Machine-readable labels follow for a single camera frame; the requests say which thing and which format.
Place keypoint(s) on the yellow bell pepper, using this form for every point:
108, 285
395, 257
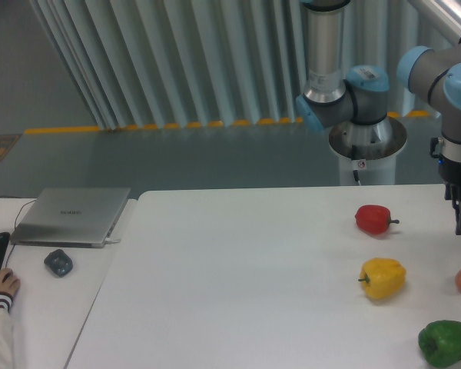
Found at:
382, 277

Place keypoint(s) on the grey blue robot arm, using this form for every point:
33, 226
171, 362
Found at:
353, 105

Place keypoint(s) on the person's hand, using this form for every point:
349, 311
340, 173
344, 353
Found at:
9, 282

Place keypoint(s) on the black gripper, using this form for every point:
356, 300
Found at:
448, 154

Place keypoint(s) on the dark grey earbuds case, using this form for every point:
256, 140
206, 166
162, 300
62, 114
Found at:
59, 263

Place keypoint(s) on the green bell pepper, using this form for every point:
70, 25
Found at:
440, 343

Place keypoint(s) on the red bell pepper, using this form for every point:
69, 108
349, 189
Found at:
374, 219

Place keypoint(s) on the silver closed laptop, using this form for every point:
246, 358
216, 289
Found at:
71, 217

